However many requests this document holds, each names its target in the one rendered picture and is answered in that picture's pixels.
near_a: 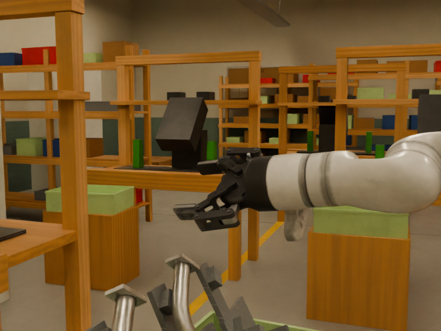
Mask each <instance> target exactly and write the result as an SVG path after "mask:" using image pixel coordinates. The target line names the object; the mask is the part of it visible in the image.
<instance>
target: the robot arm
mask: <svg viewBox="0 0 441 331"><path fill-rule="evenodd" d="M236 156H240V158H237V157H236ZM196 167H197V169H198V171H199V172H200V174H201V175H214V174H222V173H223V171H224V172H225V175H223V176H222V178H221V182H220V183H219V185H218V187H217V189H216V190H215V191H213V192H212V193H210V194H208V196H207V199H206V200H204V201H202V202H200V203H198V204H197V205H196V204H177V205H175V206H174V208H173V211H174V212H175V214H176V215H177V217H178V218H179V219H180V220H194V221H195V222H196V225H197V226H198V228H199V229H200V231H202V232H204V231H213V230H219V229H229V228H234V227H238V226H239V225H240V221H239V219H238V214H239V211H240V210H242V209H245V208H251V209H254V210H257V211H285V221H284V235H285V238H286V240H287V241H288V242H296V241H299V240H301V239H302V237H303V233H304V231H305V230H304V229H305V227H306V222H307V220H308V215H309V213H310V209H311V208H320V207H335V206H352V207H356V208H361V209H365V210H372V211H380V212H385V213H413V212H416V211H421V210H423V209H425V208H427V207H429V206H431V205H432V204H433V203H434V202H435V201H436V199H437V198H438V197H439V195H440V192H441V132H430V133H420V134H416V135H412V136H409V137H405V138H403V139H400V140H399V141H397V142H395V143H394V144H393V145H392V146H391V147H390V148H389V149H388V150H387V153H386V154H385V157H384V158H379V159H359V158H358V157H357V155H355V153H353V152H349V151H332V152H320V153H313V154H301V153H294V154H281V155H274V156H263V154H262V152H261V150H260V148H229V149H228V150H226V155H225V156H221V157H220V158H219V159H218V160H206V161H204V162H198V164H197V166H196ZM217 198H220V200H221V201H222V202H223V203H225V205H223V206H218V204H217ZM209 206H213V209H211V210H209V211H207V212H205V210H204V209H205V208H207V207H209ZM207 220H209V221H211V222H208V223H207Z"/></svg>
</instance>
